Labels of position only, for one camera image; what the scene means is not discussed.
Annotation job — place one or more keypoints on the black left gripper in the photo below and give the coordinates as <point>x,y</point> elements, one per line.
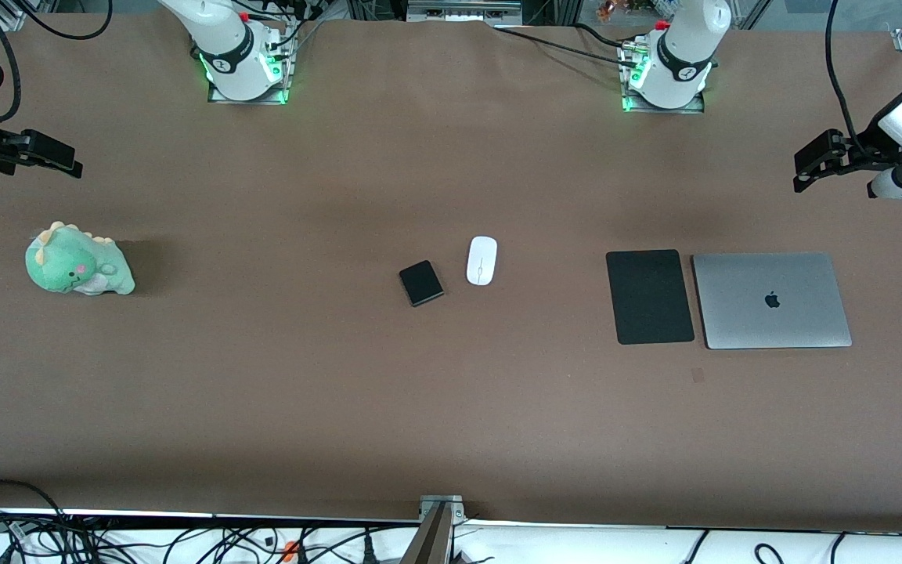
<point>863,149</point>

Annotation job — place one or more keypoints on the white computer mouse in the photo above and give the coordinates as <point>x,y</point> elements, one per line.
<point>481,262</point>

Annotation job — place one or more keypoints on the black phone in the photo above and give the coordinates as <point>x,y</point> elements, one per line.
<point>421,283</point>

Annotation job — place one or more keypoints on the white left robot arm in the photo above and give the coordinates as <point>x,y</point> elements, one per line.
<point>686,47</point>

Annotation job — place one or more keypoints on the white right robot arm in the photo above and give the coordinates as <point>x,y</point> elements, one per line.
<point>224,39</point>

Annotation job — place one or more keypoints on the black mouse pad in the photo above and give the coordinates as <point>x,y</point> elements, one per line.
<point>649,298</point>

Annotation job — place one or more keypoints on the green dinosaur plush toy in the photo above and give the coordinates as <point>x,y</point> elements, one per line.
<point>75,266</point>

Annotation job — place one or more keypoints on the silver closed laptop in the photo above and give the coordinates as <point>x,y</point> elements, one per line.
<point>733,305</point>

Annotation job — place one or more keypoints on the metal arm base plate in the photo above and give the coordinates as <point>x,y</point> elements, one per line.
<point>639,108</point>
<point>220,99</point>

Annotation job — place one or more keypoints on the aluminium frame rail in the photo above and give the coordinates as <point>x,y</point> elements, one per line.
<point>463,9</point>

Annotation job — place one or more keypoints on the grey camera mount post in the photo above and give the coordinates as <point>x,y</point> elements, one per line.
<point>435,533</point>

